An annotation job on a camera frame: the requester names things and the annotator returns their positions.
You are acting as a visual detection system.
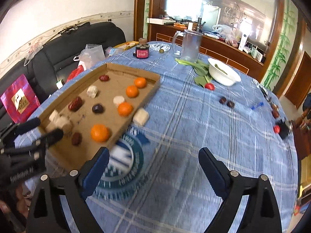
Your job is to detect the small dark object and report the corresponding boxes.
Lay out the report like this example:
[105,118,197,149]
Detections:
[253,79,274,105]

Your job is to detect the clear glass pitcher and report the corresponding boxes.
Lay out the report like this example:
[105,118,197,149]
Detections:
[172,29,203,63]

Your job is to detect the orange mandarin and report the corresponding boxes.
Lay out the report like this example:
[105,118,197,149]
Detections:
[126,85,139,98]
[118,102,134,116]
[134,77,147,89]
[91,124,112,143]

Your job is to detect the wooden sideboard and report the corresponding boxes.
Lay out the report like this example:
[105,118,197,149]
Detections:
[134,0,307,97]

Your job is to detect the blue plaid tablecloth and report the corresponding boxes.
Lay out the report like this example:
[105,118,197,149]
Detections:
[15,41,299,233]

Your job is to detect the green leafy vegetable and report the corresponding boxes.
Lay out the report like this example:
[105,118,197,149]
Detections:
[175,58,214,88]

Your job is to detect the black sofa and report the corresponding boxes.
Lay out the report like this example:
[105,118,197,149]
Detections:
[0,21,126,124]

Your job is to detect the white green boxes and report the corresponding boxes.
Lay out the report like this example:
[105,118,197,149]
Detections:
[248,45,265,62]

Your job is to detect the dark blue jacket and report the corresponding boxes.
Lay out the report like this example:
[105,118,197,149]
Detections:
[302,97,311,119]

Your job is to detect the crumpled clear plastic bag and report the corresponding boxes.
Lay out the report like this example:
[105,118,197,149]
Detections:
[73,44,105,68]

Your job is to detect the brown wooden door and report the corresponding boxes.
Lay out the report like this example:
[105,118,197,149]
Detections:
[284,51,311,110]

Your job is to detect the dark jar red label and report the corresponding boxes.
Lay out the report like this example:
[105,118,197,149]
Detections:
[135,37,150,59]

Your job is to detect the dark utensil holder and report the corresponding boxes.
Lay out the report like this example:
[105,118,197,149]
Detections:
[196,17,206,32]

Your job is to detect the small black box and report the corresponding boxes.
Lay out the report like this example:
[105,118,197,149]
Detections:
[278,119,293,140]

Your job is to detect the white bowl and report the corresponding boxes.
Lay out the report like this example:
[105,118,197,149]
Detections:
[208,58,242,86]

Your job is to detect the green bamboo wall decor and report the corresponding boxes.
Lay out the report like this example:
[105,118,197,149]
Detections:
[264,0,299,90]
[143,0,152,38]

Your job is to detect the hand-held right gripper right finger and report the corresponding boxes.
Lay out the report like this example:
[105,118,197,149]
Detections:
[198,147,282,233]

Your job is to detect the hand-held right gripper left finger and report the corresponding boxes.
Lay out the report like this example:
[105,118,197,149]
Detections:
[25,148,110,233]

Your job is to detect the white flat box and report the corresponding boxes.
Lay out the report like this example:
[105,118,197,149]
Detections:
[147,17,168,25]

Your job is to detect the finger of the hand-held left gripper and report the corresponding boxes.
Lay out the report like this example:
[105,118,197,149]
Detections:
[5,118,41,137]
[36,129,64,151]

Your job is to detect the large red date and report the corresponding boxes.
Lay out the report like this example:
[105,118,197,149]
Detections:
[68,97,83,112]

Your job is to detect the clear plastic bag with food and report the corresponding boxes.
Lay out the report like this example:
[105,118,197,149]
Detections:
[212,24,240,46]

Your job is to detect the shallow cardboard box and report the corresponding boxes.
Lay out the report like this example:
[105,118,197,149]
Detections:
[36,63,161,173]

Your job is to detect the yellow flat packet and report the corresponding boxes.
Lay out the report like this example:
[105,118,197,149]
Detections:
[114,41,136,50]

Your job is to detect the white bottle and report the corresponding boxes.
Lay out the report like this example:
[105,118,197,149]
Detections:
[239,33,249,51]

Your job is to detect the red plastic bag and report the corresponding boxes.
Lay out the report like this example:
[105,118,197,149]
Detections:
[66,64,85,83]

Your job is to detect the red gift bag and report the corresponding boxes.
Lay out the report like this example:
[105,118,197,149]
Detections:
[0,74,41,124]

